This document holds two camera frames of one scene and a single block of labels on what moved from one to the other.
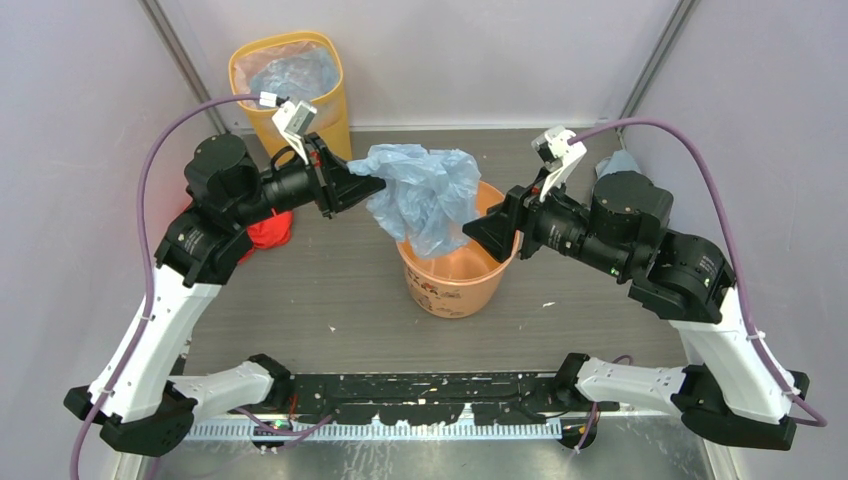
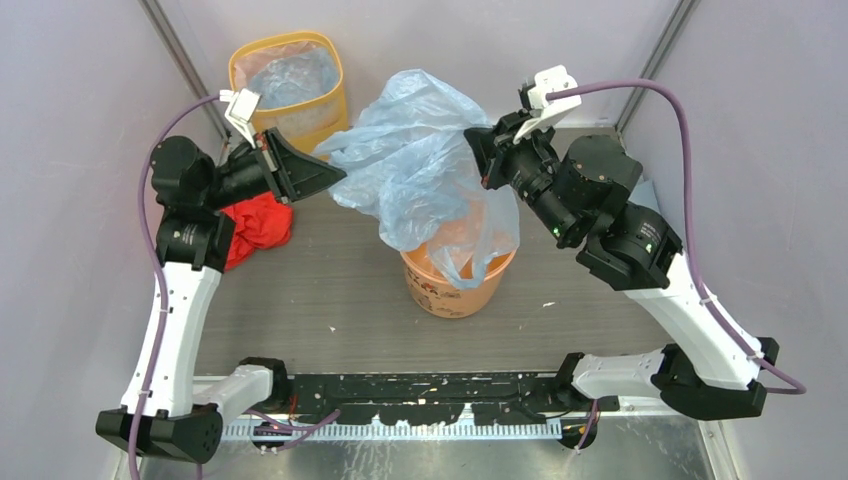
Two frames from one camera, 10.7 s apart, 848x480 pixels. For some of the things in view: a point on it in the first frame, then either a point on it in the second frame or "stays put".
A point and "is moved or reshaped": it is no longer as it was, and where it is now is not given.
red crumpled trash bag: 272,231 stays put
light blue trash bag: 429,198 is moved or reshaped
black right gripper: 494,231 to 494,147
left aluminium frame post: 156,14 stays put
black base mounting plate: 434,399 stays put
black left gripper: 336,187 to 288,172
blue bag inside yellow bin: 300,74 stays put
